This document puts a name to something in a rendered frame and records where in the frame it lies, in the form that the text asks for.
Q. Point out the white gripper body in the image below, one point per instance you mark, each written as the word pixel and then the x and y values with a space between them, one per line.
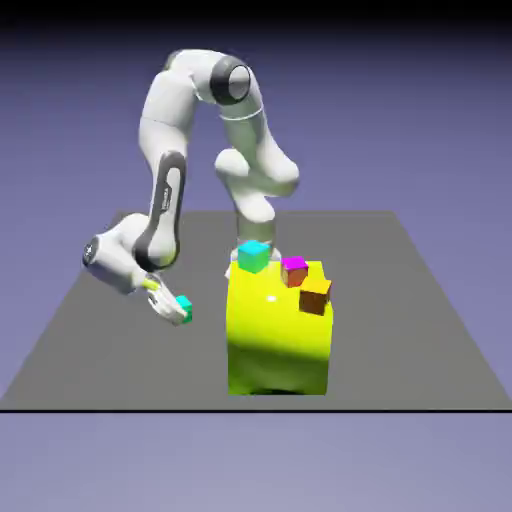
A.
pixel 162 302

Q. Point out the small teal cube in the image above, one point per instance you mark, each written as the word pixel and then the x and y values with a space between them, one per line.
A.
pixel 185 306

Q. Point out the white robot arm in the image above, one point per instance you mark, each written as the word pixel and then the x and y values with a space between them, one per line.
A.
pixel 168 120

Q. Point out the small cyan cube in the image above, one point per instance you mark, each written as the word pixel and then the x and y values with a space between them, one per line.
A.
pixel 253 256

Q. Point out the small magenta cube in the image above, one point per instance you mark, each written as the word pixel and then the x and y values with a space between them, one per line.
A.
pixel 294 271

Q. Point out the small orange cube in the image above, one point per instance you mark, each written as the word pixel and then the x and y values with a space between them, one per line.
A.
pixel 315 298

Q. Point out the large yellow box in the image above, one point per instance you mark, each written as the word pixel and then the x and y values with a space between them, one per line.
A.
pixel 276 336

